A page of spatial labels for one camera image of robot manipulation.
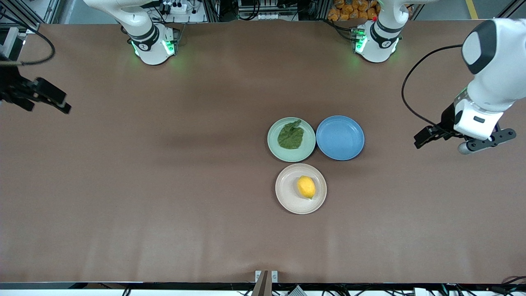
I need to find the yellow lemon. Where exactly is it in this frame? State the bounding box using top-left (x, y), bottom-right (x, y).
top-left (297, 176), bottom-right (316, 200)

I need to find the green lettuce leaf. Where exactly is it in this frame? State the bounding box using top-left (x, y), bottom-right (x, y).
top-left (277, 119), bottom-right (305, 150)

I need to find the blue plate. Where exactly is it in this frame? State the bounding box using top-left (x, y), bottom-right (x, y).
top-left (316, 115), bottom-right (365, 161)

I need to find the bag of orange snacks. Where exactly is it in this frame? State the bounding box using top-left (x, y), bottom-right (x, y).
top-left (327, 0), bottom-right (381, 22)

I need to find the white power strip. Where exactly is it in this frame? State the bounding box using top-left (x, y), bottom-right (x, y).
top-left (161, 1), bottom-right (188, 15)

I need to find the light green plate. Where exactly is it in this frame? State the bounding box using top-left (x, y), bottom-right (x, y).
top-left (267, 117), bottom-right (316, 163)

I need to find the beige plate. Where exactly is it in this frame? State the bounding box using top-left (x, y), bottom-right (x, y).
top-left (275, 163), bottom-right (328, 215)

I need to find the grey equipment rack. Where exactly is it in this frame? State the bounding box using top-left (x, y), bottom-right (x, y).
top-left (238, 0), bottom-right (300, 22)

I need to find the aluminium frame profile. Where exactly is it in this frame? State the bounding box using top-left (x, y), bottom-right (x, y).
top-left (0, 0), bottom-right (62, 46)

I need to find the metal bracket with brown post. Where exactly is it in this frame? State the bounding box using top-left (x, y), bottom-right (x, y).
top-left (251, 270), bottom-right (278, 296)

